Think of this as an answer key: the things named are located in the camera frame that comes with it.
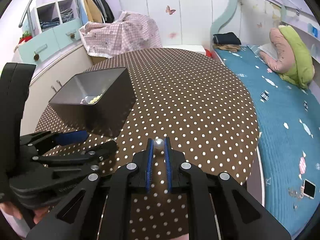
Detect teal bed sheet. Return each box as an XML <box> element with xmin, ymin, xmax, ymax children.
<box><xmin>217</xmin><ymin>47</ymin><xmax>319</xmax><ymax>238</ymax></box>

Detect dark metal storage box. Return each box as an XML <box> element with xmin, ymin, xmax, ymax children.
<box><xmin>49</xmin><ymin>67</ymin><xmax>136</xmax><ymax>138</ymax></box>

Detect person's left hand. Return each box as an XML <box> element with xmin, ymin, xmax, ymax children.
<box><xmin>0</xmin><ymin>200</ymin><xmax>51</xmax><ymax>225</ymax></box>

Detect pink and green pillow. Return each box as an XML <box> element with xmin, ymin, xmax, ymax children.
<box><xmin>259</xmin><ymin>25</ymin><xmax>315</xmax><ymax>89</ymax></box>

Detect pink checkered cloth cover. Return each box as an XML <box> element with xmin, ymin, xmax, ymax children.
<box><xmin>79</xmin><ymin>11</ymin><xmax>162</xmax><ymax>59</ymax></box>

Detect folded dark clothes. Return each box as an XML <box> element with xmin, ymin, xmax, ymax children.
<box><xmin>213</xmin><ymin>32</ymin><xmax>241</xmax><ymax>45</ymax></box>

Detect white cubby shelf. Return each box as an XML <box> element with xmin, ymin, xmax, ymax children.
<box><xmin>18</xmin><ymin>0</ymin><xmax>79</xmax><ymax>36</ymax></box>

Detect pearl earring with gold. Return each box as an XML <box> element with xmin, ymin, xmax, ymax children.
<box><xmin>153</xmin><ymin>138</ymin><xmax>164</xmax><ymax>152</ymax></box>

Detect brown polka dot tablecloth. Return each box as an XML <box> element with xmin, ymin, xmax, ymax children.
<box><xmin>35</xmin><ymin>48</ymin><xmax>259</xmax><ymax>240</ymax></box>

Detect teal drawer unit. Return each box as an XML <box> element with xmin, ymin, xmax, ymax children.
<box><xmin>17</xmin><ymin>18</ymin><xmax>81</xmax><ymax>65</ymax></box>

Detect white cat charm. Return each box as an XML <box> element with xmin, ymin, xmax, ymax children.
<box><xmin>80</xmin><ymin>98</ymin><xmax>88</xmax><ymax>104</ymax></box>

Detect hanging clothes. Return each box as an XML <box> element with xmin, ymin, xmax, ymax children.
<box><xmin>75</xmin><ymin>0</ymin><xmax>114</xmax><ymax>25</ymax></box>

